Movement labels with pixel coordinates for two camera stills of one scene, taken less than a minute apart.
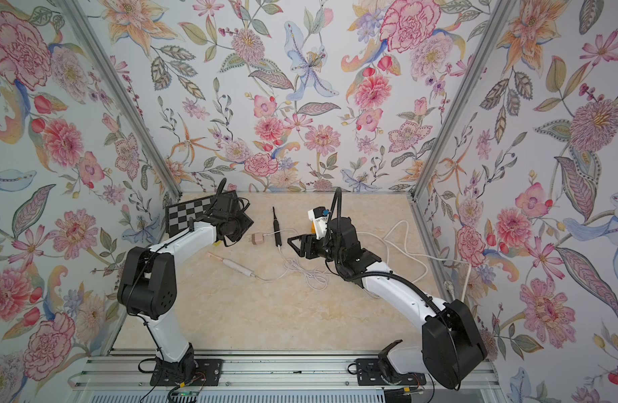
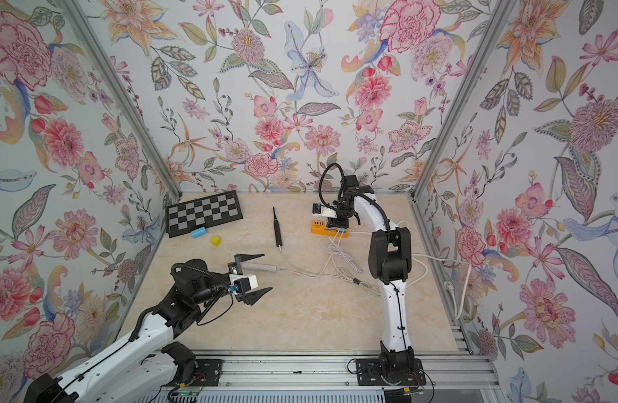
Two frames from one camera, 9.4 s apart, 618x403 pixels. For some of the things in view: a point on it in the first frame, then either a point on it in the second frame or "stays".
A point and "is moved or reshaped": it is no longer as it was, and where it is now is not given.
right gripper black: [306, 238] to [337, 222]
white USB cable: [316, 280] is moved or reshaped
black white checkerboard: [180, 217] stays
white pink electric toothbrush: [233, 264] to [260, 267]
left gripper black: [246, 222] to [251, 300]
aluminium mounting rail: [120, 374] stays
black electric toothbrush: [276, 228] stays
